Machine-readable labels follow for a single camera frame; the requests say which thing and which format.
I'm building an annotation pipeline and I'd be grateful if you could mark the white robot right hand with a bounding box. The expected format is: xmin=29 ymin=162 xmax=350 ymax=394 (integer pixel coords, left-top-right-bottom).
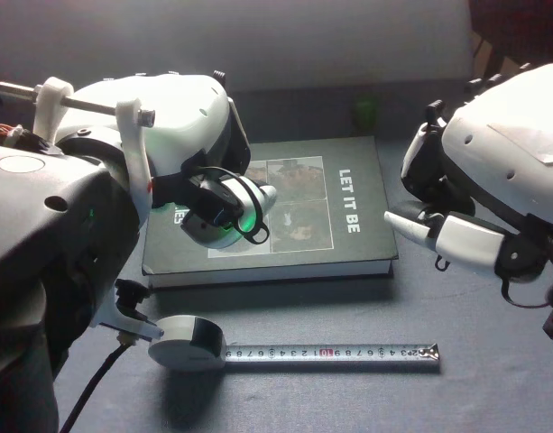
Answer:
xmin=382 ymin=61 xmax=553 ymax=283

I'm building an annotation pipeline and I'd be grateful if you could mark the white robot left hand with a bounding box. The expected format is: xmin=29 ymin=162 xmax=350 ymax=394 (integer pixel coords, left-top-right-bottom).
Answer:
xmin=70 ymin=69 xmax=280 ymax=250

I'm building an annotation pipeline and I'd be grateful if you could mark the white and black tape measure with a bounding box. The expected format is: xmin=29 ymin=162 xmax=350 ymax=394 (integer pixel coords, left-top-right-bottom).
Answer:
xmin=148 ymin=315 xmax=441 ymax=374

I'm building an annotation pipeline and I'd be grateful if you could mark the black Beatles hardcover book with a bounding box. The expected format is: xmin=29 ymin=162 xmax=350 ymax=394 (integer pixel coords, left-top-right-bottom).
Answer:
xmin=141 ymin=135 xmax=400 ymax=290

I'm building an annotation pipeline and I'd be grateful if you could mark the flat backdrop board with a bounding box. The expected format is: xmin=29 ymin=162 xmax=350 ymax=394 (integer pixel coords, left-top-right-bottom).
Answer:
xmin=0 ymin=0 xmax=474 ymax=94

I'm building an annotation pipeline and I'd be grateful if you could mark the green toy cylinder block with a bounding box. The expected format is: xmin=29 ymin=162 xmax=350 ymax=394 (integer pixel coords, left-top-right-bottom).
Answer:
xmin=353 ymin=95 xmax=379 ymax=132

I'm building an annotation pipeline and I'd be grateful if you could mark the grey table cloth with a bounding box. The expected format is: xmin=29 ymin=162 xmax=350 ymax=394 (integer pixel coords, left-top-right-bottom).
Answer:
xmin=0 ymin=80 xmax=553 ymax=433

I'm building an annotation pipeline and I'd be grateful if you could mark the thin black camera cable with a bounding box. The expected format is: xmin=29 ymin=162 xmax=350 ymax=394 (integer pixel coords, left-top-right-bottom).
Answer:
xmin=59 ymin=342 xmax=126 ymax=433

